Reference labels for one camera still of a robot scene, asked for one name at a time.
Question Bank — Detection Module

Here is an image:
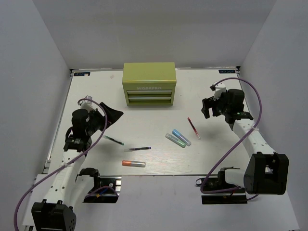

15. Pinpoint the corner blue label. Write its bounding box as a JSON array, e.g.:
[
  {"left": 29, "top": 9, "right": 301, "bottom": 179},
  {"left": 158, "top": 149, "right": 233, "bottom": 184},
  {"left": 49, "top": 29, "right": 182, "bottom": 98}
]
[
  {"left": 74, "top": 72, "right": 90, "bottom": 77},
  {"left": 218, "top": 69, "right": 236, "bottom": 74}
]

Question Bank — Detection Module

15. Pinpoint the green metal drawer toolbox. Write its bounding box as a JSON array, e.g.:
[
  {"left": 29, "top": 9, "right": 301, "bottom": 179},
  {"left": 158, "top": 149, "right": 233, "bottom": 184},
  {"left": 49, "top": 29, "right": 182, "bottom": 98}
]
[{"left": 122, "top": 62, "right": 177, "bottom": 105}]

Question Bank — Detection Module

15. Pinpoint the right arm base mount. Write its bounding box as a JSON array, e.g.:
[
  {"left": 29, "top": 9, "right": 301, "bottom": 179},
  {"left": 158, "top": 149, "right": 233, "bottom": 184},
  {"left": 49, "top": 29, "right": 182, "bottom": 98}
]
[{"left": 195, "top": 167, "right": 248, "bottom": 205}]

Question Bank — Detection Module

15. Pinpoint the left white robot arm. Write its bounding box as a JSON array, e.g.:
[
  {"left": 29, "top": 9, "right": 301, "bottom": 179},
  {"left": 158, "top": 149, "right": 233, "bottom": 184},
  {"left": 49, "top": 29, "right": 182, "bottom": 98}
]
[{"left": 31, "top": 100, "right": 124, "bottom": 231}]

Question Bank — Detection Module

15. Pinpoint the right corner blue label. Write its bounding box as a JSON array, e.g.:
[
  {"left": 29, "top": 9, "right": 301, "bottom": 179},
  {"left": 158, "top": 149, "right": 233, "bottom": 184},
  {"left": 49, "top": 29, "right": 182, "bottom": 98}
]
[{"left": 218, "top": 69, "right": 236, "bottom": 74}]

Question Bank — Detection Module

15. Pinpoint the blue cap marker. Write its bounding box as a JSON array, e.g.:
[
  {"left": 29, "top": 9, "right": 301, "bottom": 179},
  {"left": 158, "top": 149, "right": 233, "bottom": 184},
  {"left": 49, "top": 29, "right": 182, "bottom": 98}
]
[{"left": 172, "top": 129, "right": 191, "bottom": 146}]

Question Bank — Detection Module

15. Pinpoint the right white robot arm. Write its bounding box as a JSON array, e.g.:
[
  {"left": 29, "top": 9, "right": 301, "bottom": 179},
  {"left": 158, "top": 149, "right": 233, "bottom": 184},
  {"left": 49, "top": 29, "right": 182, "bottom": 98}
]
[{"left": 201, "top": 89, "right": 289, "bottom": 195}]

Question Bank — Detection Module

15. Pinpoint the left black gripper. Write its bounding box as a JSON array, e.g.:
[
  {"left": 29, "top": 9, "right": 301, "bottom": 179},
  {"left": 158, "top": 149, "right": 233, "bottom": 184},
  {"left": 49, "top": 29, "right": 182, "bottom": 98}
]
[{"left": 86, "top": 103, "right": 123, "bottom": 136}]

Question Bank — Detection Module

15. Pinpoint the orange cap marker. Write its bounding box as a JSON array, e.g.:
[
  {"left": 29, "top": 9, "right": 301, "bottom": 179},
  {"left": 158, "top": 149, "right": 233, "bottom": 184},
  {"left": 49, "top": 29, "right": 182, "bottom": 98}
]
[{"left": 122, "top": 160, "right": 146, "bottom": 167}]

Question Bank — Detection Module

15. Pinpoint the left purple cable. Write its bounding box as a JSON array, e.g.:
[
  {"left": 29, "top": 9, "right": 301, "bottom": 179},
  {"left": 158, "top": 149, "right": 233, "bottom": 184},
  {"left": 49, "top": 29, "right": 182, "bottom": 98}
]
[{"left": 13, "top": 100, "right": 119, "bottom": 231}]

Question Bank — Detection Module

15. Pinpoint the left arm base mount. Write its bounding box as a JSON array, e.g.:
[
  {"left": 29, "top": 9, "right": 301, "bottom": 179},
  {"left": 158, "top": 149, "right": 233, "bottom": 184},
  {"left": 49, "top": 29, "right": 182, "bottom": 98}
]
[{"left": 83, "top": 176, "right": 122, "bottom": 204}]

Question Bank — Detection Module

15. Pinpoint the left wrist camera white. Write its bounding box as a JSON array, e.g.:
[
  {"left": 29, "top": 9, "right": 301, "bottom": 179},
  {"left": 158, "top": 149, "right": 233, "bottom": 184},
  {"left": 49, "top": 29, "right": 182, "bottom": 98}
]
[{"left": 78, "top": 95, "right": 94, "bottom": 112}]

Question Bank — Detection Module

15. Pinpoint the red pen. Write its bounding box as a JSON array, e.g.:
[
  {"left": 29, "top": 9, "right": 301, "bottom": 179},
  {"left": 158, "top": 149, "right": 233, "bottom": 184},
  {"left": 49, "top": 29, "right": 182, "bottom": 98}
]
[{"left": 187, "top": 117, "right": 201, "bottom": 140}]

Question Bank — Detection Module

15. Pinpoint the toolbox drawer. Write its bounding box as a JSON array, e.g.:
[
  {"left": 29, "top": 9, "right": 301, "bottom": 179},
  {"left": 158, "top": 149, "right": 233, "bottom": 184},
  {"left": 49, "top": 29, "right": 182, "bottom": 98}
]
[
  {"left": 128, "top": 97, "right": 171, "bottom": 104},
  {"left": 127, "top": 90, "right": 172, "bottom": 95}
]

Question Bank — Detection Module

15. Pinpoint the green tip pen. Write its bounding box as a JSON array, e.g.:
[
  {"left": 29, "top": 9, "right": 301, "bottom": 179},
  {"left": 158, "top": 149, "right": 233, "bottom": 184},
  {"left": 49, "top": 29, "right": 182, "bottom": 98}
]
[{"left": 103, "top": 135, "right": 124, "bottom": 146}]

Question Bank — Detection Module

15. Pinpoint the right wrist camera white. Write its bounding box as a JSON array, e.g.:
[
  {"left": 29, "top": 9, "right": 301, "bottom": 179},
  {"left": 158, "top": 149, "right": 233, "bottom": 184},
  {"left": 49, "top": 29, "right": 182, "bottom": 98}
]
[{"left": 210, "top": 82, "right": 227, "bottom": 101}]

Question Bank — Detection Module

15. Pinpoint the left corner blue label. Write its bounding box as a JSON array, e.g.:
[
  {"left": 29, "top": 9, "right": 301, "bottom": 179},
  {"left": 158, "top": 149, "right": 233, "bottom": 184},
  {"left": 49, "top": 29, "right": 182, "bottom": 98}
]
[{"left": 74, "top": 72, "right": 90, "bottom": 77}]

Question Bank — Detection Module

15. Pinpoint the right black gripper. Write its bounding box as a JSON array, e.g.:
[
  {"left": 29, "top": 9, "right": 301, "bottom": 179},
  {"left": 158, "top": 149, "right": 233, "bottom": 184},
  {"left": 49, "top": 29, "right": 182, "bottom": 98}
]
[{"left": 202, "top": 90, "right": 231, "bottom": 118}]

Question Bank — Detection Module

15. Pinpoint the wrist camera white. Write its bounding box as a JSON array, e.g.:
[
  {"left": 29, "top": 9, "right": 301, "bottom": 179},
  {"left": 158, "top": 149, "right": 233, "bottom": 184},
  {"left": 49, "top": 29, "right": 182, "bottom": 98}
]
[
  {"left": 78, "top": 95, "right": 94, "bottom": 112},
  {"left": 210, "top": 82, "right": 227, "bottom": 101}
]

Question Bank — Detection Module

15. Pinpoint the green highlighter marker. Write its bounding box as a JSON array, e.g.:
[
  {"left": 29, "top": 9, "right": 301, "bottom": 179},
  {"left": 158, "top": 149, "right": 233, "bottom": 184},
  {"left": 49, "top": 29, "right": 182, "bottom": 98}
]
[{"left": 165, "top": 133, "right": 186, "bottom": 148}]

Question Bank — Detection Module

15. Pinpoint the purple tip pen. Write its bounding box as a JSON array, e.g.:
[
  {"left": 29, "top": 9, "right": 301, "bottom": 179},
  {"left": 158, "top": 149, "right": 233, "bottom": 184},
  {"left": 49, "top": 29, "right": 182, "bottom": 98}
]
[{"left": 124, "top": 147, "right": 151, "bottom": 152}]

